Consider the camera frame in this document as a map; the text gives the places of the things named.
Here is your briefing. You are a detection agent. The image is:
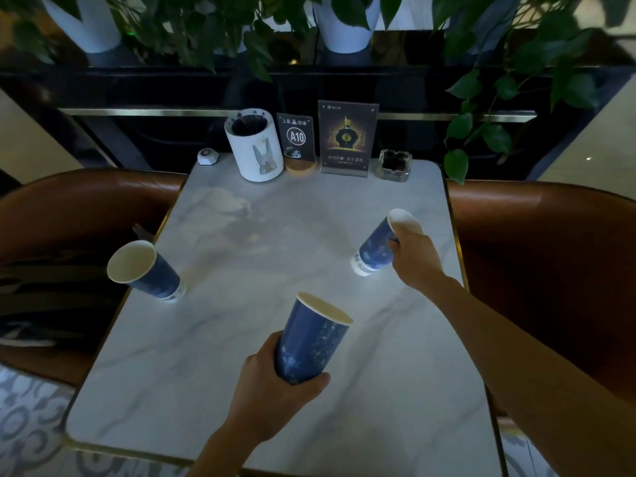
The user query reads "acrylic menu stand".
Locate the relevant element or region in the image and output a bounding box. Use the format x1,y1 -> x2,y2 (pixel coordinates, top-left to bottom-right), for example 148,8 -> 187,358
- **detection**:
318,100 -> 380,178

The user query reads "person's right hand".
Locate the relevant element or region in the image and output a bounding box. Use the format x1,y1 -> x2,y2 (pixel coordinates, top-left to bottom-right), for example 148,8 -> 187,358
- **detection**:
387,224 -> 445,294

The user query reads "brown leather chair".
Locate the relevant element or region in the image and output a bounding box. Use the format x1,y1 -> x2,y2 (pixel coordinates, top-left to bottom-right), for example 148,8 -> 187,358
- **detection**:
0,169 -> 187,389
447,180 -> 636,424

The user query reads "glass ashtray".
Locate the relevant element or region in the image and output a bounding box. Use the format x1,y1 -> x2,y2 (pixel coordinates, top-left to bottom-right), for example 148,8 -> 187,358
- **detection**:
376,149 -> 412,183

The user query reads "black bag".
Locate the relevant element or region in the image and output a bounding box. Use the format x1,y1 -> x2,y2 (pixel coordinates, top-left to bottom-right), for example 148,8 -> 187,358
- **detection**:
0,252 -> 131,349

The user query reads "white rabbit print cylinder holder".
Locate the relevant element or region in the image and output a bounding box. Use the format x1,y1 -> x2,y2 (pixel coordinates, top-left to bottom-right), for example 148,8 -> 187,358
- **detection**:
224,108 -> 285,183

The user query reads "person's right forearm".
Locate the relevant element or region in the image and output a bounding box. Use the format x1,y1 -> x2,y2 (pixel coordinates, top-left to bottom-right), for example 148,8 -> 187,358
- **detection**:
405,274 -> 636,477

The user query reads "white plant pot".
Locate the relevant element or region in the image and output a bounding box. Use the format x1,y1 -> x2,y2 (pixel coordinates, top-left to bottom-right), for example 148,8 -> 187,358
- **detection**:
313,0 -> 374,54
40,0 -> 123,53

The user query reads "green trailing vine plant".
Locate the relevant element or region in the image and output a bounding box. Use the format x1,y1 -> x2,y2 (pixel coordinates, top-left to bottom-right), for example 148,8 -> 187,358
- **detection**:
431,0 -> 636,185

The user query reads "black table number sign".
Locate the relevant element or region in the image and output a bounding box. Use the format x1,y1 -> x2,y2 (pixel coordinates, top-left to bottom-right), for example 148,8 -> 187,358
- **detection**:
276,113 -> 317,174

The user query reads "person's left forearm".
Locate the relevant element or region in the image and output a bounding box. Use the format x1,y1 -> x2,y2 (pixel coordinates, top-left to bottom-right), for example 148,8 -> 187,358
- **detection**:
186,426 -> 280,477

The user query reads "green leafy plant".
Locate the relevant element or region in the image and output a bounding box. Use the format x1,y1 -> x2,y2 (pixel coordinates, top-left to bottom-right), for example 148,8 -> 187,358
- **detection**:
107,0 -> 321,84

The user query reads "blue paper cup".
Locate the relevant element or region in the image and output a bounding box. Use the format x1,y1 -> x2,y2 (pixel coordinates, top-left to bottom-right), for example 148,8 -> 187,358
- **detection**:
107,239 -> 187,303
351,208 -> 424,277
274,292 -> 354,386

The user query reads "person's left hand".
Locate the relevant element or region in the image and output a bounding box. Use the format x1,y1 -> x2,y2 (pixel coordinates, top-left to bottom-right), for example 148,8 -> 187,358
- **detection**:
225,331 -> 332,445

